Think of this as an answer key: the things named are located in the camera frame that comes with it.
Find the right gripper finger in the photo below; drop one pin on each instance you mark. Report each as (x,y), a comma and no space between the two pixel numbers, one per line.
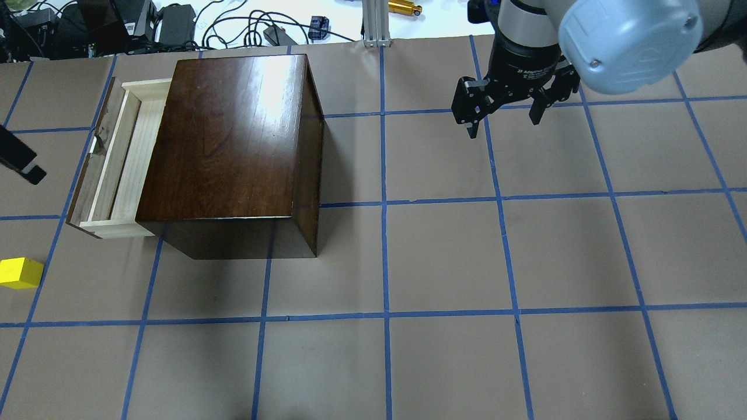
(565,82)
(471,103)

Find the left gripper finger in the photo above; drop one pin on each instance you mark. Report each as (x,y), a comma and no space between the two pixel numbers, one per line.
(17,156)

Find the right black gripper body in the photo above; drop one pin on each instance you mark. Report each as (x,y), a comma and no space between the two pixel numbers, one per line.
(523,66)

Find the light wood drawer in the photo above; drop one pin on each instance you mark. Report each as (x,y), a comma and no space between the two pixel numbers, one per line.
(108,190)

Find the yellow cube block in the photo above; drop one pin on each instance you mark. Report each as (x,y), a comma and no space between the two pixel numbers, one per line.
(21,273)

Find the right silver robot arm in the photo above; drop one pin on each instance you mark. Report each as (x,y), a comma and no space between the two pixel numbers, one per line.
(617,47)

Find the dark wooden drawer cabinet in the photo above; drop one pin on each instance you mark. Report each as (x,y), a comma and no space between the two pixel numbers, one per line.
(236,167)

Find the gold metal cylinder tool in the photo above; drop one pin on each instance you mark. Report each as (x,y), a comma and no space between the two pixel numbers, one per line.
(404,7)

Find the small blue device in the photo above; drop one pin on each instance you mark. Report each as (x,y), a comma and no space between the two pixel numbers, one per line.
(318,28)

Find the black power adapter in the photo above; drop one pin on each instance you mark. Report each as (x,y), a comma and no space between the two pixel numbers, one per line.
(177,24)

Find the aluminium frame post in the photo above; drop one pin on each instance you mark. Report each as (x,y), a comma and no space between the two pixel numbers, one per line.
(375,17)

